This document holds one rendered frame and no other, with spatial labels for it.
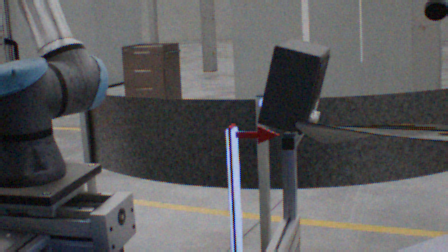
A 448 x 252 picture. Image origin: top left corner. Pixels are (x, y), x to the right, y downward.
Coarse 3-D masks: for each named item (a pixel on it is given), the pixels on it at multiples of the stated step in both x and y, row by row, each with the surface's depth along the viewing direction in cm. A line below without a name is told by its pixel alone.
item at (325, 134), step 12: (312, 132) 76; (324, 132) 76; (336, 132) 75; (348, 132) 76; (360, 132) 64; (372, 132) 64; (384, 132) 65; (396, 132) 65; (408, 132) 66; (420, 132) 66; (432, 132) 66; (444, 132) 66
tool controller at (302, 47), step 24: (288, 48) 129; (312, 48) 140; (288, 72) 130; (312, 72) 129; (264, 96) 133; (288, 96) 131; (312, 96) 131; (264, 120) 134; (288, 120) 133; (312, 120) 135
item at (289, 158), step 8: (288, 136) 128; (288, 152) 129; (296, 152) 131; (288, 160) 130; (296, 160) 131; (288, 168) 130; (296, 168) 131; (288, 176) 131; (296, 176) 131; (288, 184) 131; (296, 184) 131; (288, 192) 131; (296, 192) 132; (288, 200) 131; (296, 200) 132; (288, 208) 132; (296, 208) 132; (288, 216) 132; (296, 216) 132
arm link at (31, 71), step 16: (0, 64) 109; (16, 64) 107; (32, 64) 105; (48, 64) 112; (0, 80) 102; (16, 80) 102; (32, 80) 104; (48, 80) 108; (64, 80) 111; (0, 96) 103; (16, 96) 103; (32, 96) 104; (48, 96) 108; (64, 96) 111; (0, 112) 104; (16, 112) 103; (32, 112) 105; (48, 112) 109; (0, 128) 105; (16, 128) 104; (32, 128) 105; (48, 128) 109
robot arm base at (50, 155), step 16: (0, 144) 106; (16, 144) 105; (32, 144) 106; (48, 144) 108; (0, 160) 105; (16, 160) 105; (32, 160) 106; (48, 160) 107; (64, 160) 113; (0, 176) 105; (16, 176) 104; (32, 176) 105; (48, 176) 107
